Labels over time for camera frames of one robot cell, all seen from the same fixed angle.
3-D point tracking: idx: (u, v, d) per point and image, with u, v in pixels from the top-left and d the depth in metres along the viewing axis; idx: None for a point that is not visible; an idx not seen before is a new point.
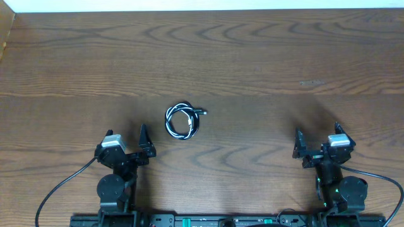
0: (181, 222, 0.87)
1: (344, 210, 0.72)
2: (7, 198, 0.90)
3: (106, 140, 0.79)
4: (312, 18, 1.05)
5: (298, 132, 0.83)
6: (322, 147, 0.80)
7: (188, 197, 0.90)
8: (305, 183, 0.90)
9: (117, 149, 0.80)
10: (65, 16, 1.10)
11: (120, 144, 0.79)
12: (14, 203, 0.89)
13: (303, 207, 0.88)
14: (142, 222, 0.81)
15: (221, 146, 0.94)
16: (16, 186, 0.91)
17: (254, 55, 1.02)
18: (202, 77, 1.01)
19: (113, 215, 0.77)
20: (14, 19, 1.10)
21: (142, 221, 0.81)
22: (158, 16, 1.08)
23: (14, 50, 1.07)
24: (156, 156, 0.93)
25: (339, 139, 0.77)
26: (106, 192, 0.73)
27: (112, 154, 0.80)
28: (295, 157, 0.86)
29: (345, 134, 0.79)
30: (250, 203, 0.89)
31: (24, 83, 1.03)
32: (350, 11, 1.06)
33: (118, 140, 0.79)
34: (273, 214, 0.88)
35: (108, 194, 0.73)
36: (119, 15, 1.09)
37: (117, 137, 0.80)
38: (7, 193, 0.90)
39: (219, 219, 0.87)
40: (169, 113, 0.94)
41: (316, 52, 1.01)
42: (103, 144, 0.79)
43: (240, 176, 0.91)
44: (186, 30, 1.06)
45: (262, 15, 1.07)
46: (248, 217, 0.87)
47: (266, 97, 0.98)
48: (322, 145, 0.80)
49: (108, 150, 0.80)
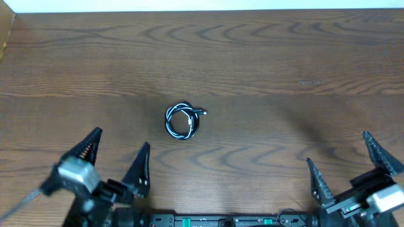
0: (182, 222, 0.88)
1: None
2: (7, 198, 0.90)
3: (65, 169, 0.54)
4: (312, 18, 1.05)
5: (319, 175, 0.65)
6: (367, 210, 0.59)
7: (189, 197, 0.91)
8: (305, 183, 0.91)
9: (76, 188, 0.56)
10: (65, 16, 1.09)
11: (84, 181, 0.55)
12: (14, 203, 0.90)
13: (303, 207, 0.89)
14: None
15: (222, 147, 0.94)
16: (16, 186, 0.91)
17: (254, 55, 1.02)
18: (202, 77, 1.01)
19: None
20: (14, 19, 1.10)
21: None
22: (158, 16, 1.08)
23: (14, 50, 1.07)
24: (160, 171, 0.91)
25: (389, 197, 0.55)
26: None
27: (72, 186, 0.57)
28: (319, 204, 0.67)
29: (396, 186, 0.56)
30: (249, 203, 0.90)
31: (24, 83, 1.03)
32: (350, 11, 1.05)
33: (83, 175, 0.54)
34: (273, 214, 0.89)
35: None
36: (119, 15, 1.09)
37: (83, 168, 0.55)
38: (7, 193, 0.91)
39: (219, 219, 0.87)
40: (169, 113, 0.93)
41: (316, 53, 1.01)
42: (60, 171, 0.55)
43: (240, 176, 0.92)
44: (186, 31, 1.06)
45: (261, 15, 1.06)
46: (248, 217, 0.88)
47: (266, 97, 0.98)
48: (365, 210, 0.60)
49: (65, 181, 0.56)
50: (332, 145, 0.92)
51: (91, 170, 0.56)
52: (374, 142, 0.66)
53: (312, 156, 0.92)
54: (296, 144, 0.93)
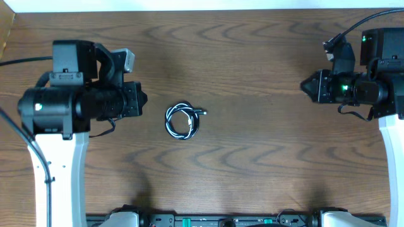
0: (182, 222, 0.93)
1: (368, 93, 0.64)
2: (16, 196, 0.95)
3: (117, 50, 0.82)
4: (314, 17, 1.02)
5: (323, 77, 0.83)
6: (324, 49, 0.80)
7: (189, 197, 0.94)
8: (305, 183, 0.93)
9: (120, 56, 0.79)
10: (64, 15, 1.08)
11: (127, 53, 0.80)
12: (23, 202, 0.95)
13: (302, 207, 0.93)
14: (81, 110, 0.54)
15: (222, 147, 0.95)
16: (22, 185, 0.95)
17: (254, 55, 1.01)
18: (202, 77, 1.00)
19: (92, 57, 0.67)
20: (14, 19, 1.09)
21: (79, 108, 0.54)
22: (157, 15, 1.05)
23: (16, 50, 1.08)
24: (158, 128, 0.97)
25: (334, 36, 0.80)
26: (57, 51, 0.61)
27: (120, 59, 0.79)
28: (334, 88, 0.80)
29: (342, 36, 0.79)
30: (250, 203, 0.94)
31: (23, 83, 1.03)
32: (353, 11, 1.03)
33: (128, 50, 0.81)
34: (273, 214, 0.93)
35: (59, 58, 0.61)
36: (118, 14, 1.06)
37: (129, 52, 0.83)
38: (15, 192, 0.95)
39: (219, 219, 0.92)
40: (169, 113, 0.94)
41: (317, 52, 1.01)
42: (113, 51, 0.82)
43: (240, 176, 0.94)
44: (185, 30, 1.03)
45: (262, 14, 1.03)
46: (248, 217, 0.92)
47: (266, 98, 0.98)
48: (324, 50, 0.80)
49: (118, 55, 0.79)
50: (332, 145, 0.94)
51: (133, 57, 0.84)
52: (349, 45, 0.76)
53: (312, 156, 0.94)
54: (295, 145, 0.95)
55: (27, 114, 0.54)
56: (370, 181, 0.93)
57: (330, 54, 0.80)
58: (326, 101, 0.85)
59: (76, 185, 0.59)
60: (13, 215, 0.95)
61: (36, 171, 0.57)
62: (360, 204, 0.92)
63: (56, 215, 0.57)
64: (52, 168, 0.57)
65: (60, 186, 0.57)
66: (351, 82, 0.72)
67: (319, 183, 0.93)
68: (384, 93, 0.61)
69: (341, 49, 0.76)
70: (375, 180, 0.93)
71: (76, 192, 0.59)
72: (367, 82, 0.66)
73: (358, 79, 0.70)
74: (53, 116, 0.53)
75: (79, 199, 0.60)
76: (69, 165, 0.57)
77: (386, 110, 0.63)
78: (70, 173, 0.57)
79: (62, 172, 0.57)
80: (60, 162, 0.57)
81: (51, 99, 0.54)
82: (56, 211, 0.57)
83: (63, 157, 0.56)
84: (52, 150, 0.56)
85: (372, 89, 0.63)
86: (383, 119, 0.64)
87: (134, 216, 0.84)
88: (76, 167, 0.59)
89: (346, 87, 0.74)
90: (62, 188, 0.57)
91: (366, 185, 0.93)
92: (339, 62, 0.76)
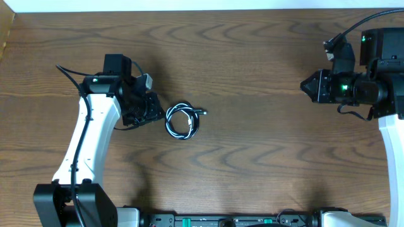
0: (181, 222, 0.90)
1: (370, 92, 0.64)
2: (12, 195, 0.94)
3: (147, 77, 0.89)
4: (313, 17, 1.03)
5: (322, 77, 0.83)
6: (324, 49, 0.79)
7: (189, 197, 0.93)
8: (305, 183, 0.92)
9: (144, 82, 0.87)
10: (64, 15, 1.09)
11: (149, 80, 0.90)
12: (19, 202, 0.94)
13: (303, 207, 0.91)
14: (122, 92, 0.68)
15: (221, 147, 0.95)
16: (19, 185, 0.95)
17: (254, 55, 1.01)
18: (202, 77, 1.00)
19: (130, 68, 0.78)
20: (14, 19, 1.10)
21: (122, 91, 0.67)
22: (158, 16, 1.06)
23: (14, 50, 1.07)
24: (159, 128, 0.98)
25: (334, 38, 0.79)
26: (107, 56, 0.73)
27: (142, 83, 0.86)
28: (334, 89, 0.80)
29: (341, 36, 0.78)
30: (249, 203, 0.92)
31: (23, 83, 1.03)
32: (353, 11, 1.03)
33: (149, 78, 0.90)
34: (273, 214, 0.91)
35: (108, 62, 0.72)
36: (118, 14, 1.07)
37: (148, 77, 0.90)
38: (11, 192, 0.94)
39: (219, 219, 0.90)
40: (169, 113, 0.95)
41: (317, 52, 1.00)
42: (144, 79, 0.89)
43: (240, 176, 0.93)
44: (185, 30, 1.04)
45: (262, 15, 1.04)
46: (248, 217, 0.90)
47: (266, 98, 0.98)
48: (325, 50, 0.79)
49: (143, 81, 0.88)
50: (332, 145, 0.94)
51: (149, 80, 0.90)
52: (350, 45, 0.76)
53: (312, 156, 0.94)
54: (295, 144, 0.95)
55: (84, 85, 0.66)
56: (370, 181, 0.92)
57: (330, 54, 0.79)
58: (326, 101, 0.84)
59: (106, 131, 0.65)
60: (7, 217, 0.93)
61: (79, 116, 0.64)
62: (360, 204, 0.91)
63: (86, 147, 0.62)
64: (92, 113, 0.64)
65: (96, 127, 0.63)
66: (351, 82, 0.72)
67: (319, 183, 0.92)
68: (384, 93, 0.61)
69: (341, 51, 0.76)
70: (375, 180, 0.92)
71: (103, 135, 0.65)
72: (368, 82, 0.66)
73: (358, 80, 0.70)
74: (103, 89, 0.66)
75: (105, 144, 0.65)
76: (106, 112, 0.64)
77: (386, 110, 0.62)
78: (105, 118, 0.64)
79: (99, 116, 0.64)
80: (99, 109, 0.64)
81: (103, 81, 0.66)
82: (86, 145, 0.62)
83: (103, 105, 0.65)
84: (97, 100, 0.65)
85: (374, 89, 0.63)
86: (384, 119, 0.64)
87: (134, 210, 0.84)
88: (110, 118, 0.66)
89: (346, 87, 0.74)
90: (96, 130, 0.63)
91: (367, 185, 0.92)
92: (340, 62, 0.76)
